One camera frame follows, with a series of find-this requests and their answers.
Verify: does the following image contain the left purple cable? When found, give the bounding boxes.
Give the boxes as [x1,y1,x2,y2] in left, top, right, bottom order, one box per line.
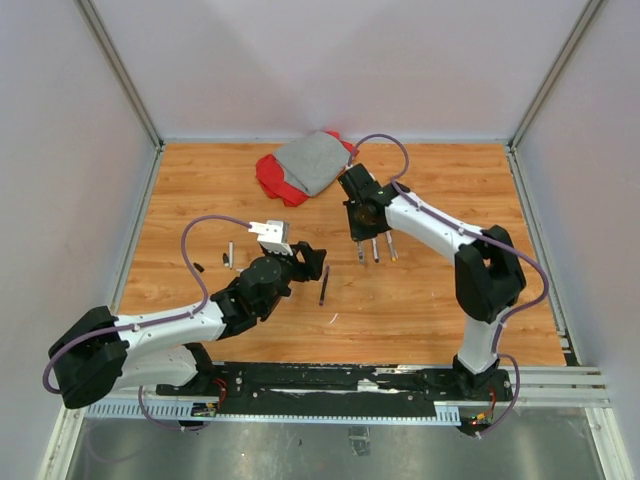
[42,214,254,432]

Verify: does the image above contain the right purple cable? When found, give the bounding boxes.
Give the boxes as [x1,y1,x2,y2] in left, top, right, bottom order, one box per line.
[345,133,550,432]

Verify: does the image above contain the white pen yellow end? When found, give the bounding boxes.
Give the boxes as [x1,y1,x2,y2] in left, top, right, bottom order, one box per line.
[385,231,398,262]

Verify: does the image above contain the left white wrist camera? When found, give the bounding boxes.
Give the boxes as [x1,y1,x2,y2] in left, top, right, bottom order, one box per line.
[249,220,293,256]

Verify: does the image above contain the purple pen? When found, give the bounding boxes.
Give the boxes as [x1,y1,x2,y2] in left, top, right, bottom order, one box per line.
[318,265,330,306]

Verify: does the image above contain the white pen black end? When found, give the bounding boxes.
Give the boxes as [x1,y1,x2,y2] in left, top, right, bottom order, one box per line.
[226,241,234,269]

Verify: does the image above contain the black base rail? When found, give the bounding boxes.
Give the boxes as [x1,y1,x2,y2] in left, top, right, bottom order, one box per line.
[155,362,513,418]

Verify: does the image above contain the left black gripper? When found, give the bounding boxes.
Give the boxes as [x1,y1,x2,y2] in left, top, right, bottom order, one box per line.
[261,241,326,315]

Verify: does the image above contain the grey folded cloth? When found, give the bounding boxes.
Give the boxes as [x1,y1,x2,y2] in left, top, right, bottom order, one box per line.
[273,131,352,197]

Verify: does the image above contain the purple cable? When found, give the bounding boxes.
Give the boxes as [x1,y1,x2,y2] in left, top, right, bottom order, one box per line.
[42,214,254,432]
[345,133,550,432]

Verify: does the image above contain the aluminium frame rail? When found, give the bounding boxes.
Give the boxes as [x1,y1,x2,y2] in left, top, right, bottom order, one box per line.
[509,365,611,407]

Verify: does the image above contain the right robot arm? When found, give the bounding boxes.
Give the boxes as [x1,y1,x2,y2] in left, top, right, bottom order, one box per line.
[338,164,526,400]

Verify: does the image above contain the grey cable duct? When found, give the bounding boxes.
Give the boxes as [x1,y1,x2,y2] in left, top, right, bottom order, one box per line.
[84,398,462,427]

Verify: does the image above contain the white marker blue tip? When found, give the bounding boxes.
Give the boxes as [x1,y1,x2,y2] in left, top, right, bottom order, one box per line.
[371,238,380,263]

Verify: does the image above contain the red cloth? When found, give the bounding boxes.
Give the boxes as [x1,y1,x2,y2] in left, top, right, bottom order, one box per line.
[255,131,358,207]

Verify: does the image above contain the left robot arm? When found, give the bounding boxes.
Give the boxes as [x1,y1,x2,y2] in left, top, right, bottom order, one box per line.
[43,242,327,409]

